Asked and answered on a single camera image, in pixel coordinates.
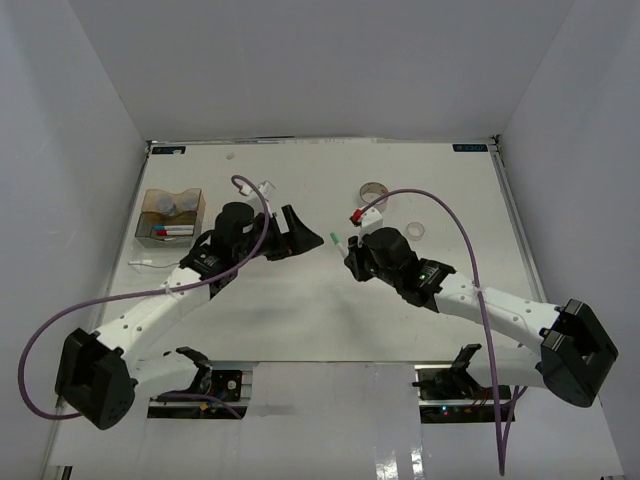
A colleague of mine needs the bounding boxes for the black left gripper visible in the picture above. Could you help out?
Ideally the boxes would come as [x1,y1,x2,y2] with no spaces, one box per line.
[234,205,323,263]

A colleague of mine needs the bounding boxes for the green capped white marker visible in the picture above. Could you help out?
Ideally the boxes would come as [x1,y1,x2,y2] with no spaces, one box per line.
[330,232,348,258]

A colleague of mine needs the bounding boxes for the clear jar of paper clips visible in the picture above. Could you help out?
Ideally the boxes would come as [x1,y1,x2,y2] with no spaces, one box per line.
[180,195,200,211]

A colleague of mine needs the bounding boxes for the red capped white marker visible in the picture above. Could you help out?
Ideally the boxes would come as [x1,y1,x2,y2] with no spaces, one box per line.
[154,229,194,237]

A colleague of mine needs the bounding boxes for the blue capped white marker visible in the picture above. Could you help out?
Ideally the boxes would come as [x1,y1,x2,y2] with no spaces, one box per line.
[152,225,195,232]

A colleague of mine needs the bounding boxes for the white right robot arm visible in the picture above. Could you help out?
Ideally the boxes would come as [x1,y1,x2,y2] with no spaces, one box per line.
[344,227,618,408]

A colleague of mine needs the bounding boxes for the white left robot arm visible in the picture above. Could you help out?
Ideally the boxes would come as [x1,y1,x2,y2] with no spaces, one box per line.
[55,202,324,430]

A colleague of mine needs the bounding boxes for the small clear tape roll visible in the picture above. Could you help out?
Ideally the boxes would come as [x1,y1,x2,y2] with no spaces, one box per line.
[405,222,425,241]

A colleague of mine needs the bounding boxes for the large white tape roll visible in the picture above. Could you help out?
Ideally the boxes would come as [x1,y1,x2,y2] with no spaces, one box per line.
[358,182,388,203]

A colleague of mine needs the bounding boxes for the black label right corner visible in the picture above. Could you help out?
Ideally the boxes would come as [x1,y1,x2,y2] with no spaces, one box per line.
[452,143,488,153]

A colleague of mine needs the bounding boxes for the black label corner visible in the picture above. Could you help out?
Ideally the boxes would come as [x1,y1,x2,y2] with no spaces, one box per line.
[452,143,488,153]
[151,146,186,155]

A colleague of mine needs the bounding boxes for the clear brown organizer container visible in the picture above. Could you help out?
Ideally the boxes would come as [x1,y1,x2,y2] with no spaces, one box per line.
[127,188,206,272]

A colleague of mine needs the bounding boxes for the black label left corner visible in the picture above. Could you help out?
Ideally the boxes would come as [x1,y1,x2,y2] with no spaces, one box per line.
[151,146,186,155]

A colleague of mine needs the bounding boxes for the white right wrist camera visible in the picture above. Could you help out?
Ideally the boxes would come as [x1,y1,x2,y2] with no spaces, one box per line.
[350,207,383,239]

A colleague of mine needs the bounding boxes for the aluminium rail right edge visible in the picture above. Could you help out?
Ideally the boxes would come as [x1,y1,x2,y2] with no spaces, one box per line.
[488,135,548,302]

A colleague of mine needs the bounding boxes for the aluminium rail edge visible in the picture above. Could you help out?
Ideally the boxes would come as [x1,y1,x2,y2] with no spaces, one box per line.
[52,364,81,416]
[488,135,548,302]

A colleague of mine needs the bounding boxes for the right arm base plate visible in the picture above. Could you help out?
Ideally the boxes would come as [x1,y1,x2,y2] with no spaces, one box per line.
[412,365,494,425]

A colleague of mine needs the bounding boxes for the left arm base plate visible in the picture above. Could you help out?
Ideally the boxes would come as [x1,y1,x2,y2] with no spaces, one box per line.
[147,369,252,420]

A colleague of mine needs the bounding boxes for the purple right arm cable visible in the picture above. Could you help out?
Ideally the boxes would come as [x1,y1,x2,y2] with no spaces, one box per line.
[357,187,526,475]

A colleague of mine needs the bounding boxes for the aluminium rail left edge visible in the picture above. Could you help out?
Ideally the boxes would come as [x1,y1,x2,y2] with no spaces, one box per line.
[52,364,81,416]

